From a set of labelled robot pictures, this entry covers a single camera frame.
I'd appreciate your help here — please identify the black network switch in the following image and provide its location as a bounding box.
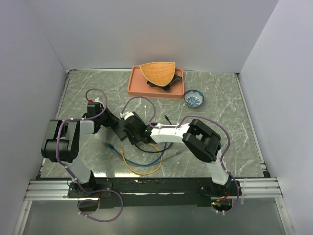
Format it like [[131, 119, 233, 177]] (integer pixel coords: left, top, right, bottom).
[[112, 118, 127, 141]]

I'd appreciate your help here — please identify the yellow ethernet cable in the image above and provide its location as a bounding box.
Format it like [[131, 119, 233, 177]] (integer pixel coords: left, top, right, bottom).
[[119, 143, 163, 175]]

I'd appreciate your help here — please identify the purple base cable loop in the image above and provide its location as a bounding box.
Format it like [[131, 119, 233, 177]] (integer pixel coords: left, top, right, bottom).
[[77, 189, 124, 223]]

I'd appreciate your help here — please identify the salmon pink tray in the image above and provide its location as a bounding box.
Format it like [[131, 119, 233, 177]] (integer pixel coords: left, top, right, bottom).
[[127, 66, 185, 99]]

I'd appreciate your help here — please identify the blue white ceramic bowl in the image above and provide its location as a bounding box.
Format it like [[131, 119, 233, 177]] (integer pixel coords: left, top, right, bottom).
[[183, 89, 205, 108]]

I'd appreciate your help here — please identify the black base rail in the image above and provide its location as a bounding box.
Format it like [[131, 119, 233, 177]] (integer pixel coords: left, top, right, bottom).
[[67, 177, 242, 209]]

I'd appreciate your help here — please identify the orange woven basket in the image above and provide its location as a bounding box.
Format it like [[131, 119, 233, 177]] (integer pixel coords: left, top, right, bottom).
[[139, 62, 176, 87]]

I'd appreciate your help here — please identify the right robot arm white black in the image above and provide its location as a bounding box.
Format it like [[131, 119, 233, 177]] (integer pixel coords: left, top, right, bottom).
[[121, 112, 232, 195]]

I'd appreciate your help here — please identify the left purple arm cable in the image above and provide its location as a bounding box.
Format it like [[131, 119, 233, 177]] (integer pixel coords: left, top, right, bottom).
[[55, 88, 108, 194]]

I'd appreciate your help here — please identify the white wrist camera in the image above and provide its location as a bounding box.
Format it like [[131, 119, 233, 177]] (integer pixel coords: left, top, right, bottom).
[[89, 97, 103, 104], [120, 112, 134, 120]]

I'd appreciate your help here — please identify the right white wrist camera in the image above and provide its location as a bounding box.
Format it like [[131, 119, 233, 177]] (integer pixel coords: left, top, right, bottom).
[[120, 112, 134, 120]]

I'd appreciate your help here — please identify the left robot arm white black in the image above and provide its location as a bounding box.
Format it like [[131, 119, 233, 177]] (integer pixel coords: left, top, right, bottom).
[[41, 100, 126, 197]]

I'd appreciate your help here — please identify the black dish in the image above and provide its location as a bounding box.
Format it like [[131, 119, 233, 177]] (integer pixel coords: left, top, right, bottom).
[[147, 74, 182, 92]]

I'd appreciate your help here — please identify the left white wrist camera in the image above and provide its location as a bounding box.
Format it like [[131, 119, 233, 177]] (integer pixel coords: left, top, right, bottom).
[[89, 97, 103, 104]]

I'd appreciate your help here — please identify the blue ethernet cable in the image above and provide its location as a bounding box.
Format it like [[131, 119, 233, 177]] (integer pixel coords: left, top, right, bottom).
[[107, 141, 168, 167]]

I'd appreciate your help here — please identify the black ethernet cable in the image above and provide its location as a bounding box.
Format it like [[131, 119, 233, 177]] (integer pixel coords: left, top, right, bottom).
[[134, 115, 173, 154]]

